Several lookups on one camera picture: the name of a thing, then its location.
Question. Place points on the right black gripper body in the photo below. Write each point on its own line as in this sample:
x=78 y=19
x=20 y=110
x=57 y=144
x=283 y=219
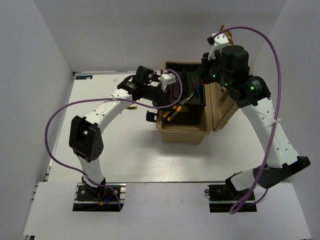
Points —
x=212 y=72

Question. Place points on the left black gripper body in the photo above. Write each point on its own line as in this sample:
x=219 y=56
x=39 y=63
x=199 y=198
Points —
x=156 y=94

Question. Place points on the yellow diagonal cutter pliers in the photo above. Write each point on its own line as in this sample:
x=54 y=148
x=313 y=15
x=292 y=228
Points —
x=132 y=108

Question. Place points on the yellow needle-nose pliers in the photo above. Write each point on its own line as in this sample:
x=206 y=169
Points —
x=176 y=109

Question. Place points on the tan plastic toolbox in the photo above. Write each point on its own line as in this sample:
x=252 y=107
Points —
x=192 y=124

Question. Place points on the long brown hex key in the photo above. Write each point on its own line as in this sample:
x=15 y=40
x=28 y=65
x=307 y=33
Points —
x=172 y=92

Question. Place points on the red blue screwdriver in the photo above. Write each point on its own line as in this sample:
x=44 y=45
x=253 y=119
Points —
x=197 y=90

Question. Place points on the green black screwdriver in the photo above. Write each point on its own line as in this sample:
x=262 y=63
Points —
x=194 y=84

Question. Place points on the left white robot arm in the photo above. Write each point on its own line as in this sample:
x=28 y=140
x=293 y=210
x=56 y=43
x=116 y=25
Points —
x=85 y=137

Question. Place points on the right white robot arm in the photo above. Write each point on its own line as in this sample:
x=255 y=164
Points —
x=253 y=97

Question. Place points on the black toolbox inner tray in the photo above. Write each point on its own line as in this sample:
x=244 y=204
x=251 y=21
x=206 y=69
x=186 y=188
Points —
x=184 y=69

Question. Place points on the blue label sticker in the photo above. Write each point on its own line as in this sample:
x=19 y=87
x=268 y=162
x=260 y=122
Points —
x=83 y=77

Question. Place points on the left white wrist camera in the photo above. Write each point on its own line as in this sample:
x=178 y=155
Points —
x=167 y=79

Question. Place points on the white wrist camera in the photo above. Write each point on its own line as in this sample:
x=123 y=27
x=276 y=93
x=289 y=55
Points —
x=218 y=43
x=167 y=79

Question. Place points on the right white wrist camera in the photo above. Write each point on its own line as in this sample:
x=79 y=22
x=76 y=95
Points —
x=218 y=43

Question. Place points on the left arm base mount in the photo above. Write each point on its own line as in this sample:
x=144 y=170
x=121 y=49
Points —
x=106 y=200

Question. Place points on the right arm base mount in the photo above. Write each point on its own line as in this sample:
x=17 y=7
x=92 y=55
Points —
x=221 y=199

